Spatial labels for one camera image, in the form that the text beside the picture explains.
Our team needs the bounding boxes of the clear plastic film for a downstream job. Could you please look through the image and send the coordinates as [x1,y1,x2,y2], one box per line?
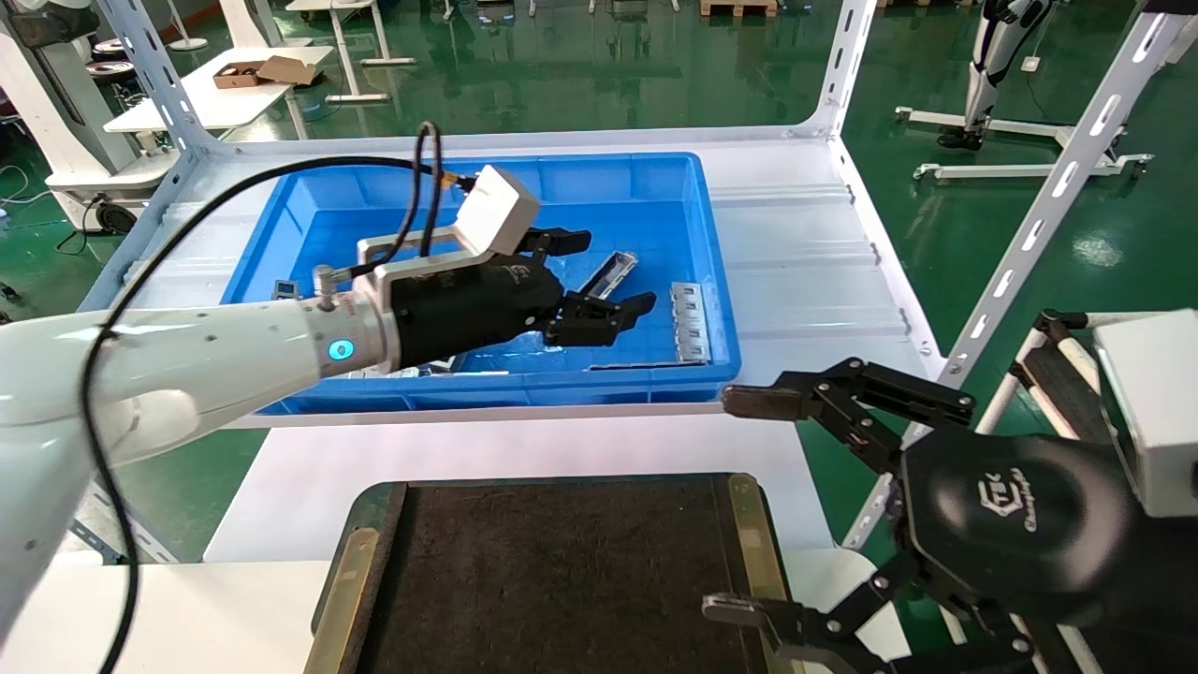
[468,337,568,357]

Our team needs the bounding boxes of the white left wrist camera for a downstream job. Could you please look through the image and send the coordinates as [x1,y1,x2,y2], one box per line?
[358,166,541,286]

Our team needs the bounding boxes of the white metal shelf board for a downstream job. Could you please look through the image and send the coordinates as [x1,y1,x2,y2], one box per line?
[80,126,942,427]

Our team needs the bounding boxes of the open cardboard box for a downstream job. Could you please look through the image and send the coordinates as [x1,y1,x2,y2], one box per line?
[212,55,324,91]

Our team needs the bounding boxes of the white tube frame black pads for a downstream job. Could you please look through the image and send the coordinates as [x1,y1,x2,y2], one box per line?
[973,309,1124,441]

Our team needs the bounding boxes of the white table with T-legs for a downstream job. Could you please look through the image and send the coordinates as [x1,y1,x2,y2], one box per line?
[285,0,417,104]

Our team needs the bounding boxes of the blue plastic bin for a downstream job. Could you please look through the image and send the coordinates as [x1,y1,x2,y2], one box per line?
[220,153,742,416]

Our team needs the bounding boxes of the silver metal cage part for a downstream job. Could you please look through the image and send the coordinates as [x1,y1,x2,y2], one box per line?
[578,250,639,300]
[670,282,712,365]

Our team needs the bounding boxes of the white black humanoid robot legs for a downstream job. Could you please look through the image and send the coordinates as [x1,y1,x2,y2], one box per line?
[939,0,1059,153]

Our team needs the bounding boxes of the round metal stool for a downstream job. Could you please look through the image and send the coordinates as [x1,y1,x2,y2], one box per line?
[89,37,141,90]

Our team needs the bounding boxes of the white perforated steel upright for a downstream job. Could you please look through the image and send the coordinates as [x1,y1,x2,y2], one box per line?
[810,0,881,139]
[842,0,1198,549]
[98,0,216,155]
[70,515,179,565]

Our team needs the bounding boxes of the white wheeled stand base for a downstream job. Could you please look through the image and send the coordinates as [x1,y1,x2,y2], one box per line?
[894,106,1154,182]

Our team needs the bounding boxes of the white work table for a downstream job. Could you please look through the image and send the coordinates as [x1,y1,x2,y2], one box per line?
[103,45,336,141]

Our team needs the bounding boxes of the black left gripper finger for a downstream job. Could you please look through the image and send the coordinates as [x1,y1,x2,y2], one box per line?
[545,291,659,348]
[518,227,593,266]

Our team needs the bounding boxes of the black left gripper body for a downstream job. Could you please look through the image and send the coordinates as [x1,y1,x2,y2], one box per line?
[387,253,568,369]

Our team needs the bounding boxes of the white wheeled machine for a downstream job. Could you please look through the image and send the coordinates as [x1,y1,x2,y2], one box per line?
[0,0,179,235]

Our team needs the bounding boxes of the black container tray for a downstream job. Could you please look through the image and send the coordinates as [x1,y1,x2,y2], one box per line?
[304,473,796,674]

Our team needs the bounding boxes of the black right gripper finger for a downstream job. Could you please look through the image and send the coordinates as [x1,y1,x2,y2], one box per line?
[722,357,977,476]
[702,552,1036,674]

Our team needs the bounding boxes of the white round floor stand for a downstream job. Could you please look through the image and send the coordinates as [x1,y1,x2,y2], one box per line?
[168,0,209,52]

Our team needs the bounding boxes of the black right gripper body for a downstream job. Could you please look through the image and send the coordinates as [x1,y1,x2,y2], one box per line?
[898,426,1198,637]

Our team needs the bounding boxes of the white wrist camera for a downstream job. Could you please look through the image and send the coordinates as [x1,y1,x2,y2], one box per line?
[1093,311,1198,518]
[358,166,541,286]

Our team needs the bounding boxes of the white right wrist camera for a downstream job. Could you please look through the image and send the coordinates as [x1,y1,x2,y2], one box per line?
[1093,311,1198,518]

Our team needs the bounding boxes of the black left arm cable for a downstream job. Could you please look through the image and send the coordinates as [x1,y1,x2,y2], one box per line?
[80,120,478,674]

